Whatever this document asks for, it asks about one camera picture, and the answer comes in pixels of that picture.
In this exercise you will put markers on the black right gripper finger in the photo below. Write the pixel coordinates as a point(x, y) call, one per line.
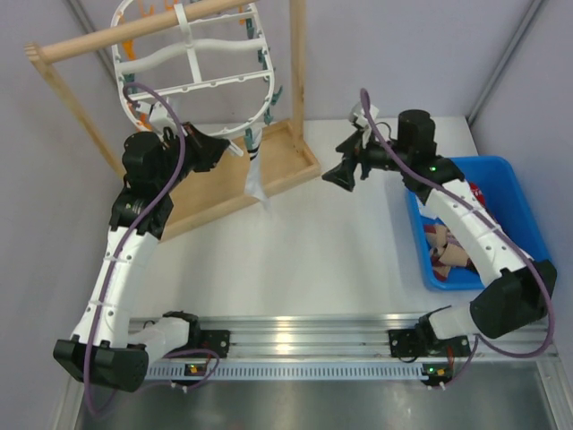
point(351, 144)
point(343, 174)

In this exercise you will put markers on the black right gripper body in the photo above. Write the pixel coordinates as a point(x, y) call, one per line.
point(373, 154)

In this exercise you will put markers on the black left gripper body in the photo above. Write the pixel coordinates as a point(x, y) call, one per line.
point(172, 155)

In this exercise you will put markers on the white clothes peg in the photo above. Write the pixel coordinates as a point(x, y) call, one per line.
point(234, 149)

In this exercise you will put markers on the teal clothes peg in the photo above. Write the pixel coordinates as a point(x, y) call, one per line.
point(276, 96)
point(252, 137)

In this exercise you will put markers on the white sock black stripes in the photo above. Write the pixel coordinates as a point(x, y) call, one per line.
point(253, 182)

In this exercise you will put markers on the white plastic sock hanger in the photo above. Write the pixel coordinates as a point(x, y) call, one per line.
point(188, 46)

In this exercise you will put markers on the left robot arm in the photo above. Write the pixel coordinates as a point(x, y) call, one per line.
point(101, 350)

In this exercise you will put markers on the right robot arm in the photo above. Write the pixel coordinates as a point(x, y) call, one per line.
point(517, 288)

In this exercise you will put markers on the wooden hanger stand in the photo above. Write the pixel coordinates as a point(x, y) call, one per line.
point(202, 197)

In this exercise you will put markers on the red white patterned sock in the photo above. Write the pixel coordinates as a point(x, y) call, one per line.
point(477, 193)

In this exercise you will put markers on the beige maroon purple sock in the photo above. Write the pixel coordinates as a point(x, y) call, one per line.
point(446, 253)

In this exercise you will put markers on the blue plastic bin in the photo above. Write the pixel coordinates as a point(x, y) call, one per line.
point(495, 185)

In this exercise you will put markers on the orange clothes peg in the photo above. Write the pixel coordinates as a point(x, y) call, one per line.
point(128, 47)

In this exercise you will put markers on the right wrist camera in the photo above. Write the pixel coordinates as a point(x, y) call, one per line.
point(359, 120)

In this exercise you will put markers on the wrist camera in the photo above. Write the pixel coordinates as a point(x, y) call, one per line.
point(155, 117)
point(359, 120)

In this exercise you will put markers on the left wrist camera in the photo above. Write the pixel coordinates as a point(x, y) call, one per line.
point(155, 117)

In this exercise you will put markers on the aluminium mounting rail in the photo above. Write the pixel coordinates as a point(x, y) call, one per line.
point(338, 348)

